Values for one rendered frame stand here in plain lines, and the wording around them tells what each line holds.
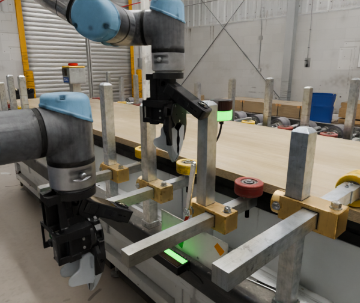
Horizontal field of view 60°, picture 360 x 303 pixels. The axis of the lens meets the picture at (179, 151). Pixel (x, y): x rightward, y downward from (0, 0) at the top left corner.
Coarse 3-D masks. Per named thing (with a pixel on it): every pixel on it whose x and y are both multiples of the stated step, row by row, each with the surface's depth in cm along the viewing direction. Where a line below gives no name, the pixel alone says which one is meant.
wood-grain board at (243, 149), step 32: (96, 128) 165; (128, 128) 165; (160, 128) 165; (192, 128) 165; (224, 128) 165; (256, 128) 165; (224, 160) 109; (256, 160) 109; (320, 160) 109; (352, 160) 109; (320, 192) 81
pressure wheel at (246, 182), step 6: (240, 180) 89; (246, 180) 88; (252, 180) 89; (258, 180) 88; (234, 186) 88; (240, 186) 85; (246, 186) 84; (252, 186) 84; (258, 186) 84; (240, 192) 85; (246, 192) 84; (252, 192) 84; (258, 192) 85; (246, 210) 89; (246, 216) 90
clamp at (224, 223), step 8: (192, 200) 85; (200, 208) 81; (208, 208) 79; (216, 208) 79; (192, 216) 84; (216, 216) 77; (224, 216) 75; (232, 216) 77; (216, 224) 77; (224, 224) 75; (232, 224) 77; (224, 232) 76
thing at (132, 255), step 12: (228, 204) 84; (240, 204) 84; (252, 204) 88; (204, 216) 77; (168, 228) 71; (180, 228) 71; (192, 228) 73; (204, 228) 76; (144, 240) 66; (156, 240) 66; (168, 240) 68; (180, 240) 71; (132, 252) 62; (144, 252) 64; (156, 252) 66; (132, 264) 62
